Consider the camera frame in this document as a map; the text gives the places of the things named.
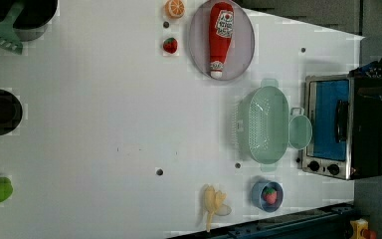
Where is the mint green strainer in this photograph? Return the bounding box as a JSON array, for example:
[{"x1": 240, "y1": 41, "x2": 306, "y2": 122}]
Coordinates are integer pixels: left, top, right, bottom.
[{"x1": 233, "y1": 79, "x2": 289, "y2": 172}]

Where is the red strawberry toy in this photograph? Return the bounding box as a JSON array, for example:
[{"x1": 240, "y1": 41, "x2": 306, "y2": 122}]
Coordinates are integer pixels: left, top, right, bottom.
[{"x1": 162, "y1": 38, "x2": 178, "y2": 54}]

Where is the peeled banana toy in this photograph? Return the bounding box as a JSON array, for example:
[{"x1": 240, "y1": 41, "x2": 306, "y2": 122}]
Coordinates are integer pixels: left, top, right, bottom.
[{"x1": 204, "y1": 186, "x2": 232, "y2": 232}]

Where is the grey round plate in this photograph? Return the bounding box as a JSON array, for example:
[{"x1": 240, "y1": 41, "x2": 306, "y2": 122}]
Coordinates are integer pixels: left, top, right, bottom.
[{"x1": 188, "y1": 0, "x2": 255, "y2": 81}]

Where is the blue bowl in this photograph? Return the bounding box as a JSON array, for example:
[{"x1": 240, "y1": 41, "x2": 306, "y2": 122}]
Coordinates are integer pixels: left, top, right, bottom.
[{"x1": 251, "y1": 180, "x2": 284, "y2": 212}]

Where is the strawberry in blue bowl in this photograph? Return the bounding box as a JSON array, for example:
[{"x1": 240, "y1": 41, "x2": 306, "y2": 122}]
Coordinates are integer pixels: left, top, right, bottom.
[{"x1": 263, "y1": 187, "x2": 278, "y2": 205}]

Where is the red ketchup bottle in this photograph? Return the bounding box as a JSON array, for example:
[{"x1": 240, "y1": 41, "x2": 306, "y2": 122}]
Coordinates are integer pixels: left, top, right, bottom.
[{"x1": 209, "y1": 2, "x2": 234, "y2": 79}]

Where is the orange slice toy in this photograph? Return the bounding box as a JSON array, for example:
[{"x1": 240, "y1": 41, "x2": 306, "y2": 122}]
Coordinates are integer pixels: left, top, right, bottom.
[{"x1": 164, "y1": 0, "x2": 185, "y2": 19}]

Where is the black silver toaster oven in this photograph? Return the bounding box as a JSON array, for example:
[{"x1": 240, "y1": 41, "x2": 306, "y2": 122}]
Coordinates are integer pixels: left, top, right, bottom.
[{"x1": 301, "y1": 75, "x2": 382, "y2": 180}]

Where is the black pot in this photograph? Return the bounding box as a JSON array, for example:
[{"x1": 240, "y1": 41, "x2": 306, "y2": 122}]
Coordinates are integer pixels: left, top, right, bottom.
[{"x1": 0, "y1": 0, "x2": 59, "y2": 42}]

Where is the yellow toy block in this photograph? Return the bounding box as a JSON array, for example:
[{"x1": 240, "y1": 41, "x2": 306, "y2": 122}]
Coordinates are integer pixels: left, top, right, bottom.
[{"x1": 350, "y1": 219, "x2": 377, "y2": 239}]

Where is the green spatula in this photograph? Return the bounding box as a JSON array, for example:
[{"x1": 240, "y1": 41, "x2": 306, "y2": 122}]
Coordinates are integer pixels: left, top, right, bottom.
[{"x1": 0, "y1": 0, "x2": 24, "y2": 55}]

